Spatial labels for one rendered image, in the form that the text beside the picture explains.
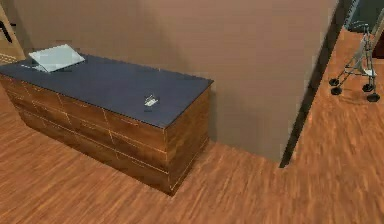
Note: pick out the small silver remote control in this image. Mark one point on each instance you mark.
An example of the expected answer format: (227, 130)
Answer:
(150, 100)

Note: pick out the brown chest of drawers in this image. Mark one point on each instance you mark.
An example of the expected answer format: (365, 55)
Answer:
(126, 126)

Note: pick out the silver open laptop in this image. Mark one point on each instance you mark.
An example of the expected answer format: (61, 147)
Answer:
(55, 57)

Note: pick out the brown wooden room door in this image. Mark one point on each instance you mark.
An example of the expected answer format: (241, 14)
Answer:
(7, 46)

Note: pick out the grey wheeled metal frame cart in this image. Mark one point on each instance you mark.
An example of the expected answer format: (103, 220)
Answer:
(361, 63)

